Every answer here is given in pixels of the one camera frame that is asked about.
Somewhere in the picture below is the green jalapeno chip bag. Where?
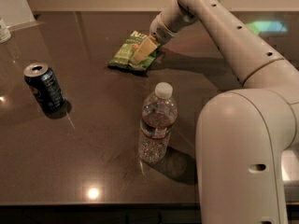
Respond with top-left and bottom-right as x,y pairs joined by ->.
107,31 -> 158,72

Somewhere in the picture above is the clear plastic water bottle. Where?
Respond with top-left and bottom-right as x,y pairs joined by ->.
138,82 -> 178,164

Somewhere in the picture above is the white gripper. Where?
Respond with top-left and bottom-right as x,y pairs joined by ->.
132,12 -> 178,63

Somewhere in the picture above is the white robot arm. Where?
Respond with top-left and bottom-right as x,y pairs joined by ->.
149,0 -> 299,224

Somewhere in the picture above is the blue soda can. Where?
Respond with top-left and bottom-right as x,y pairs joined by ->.
23,63 -> 64,113

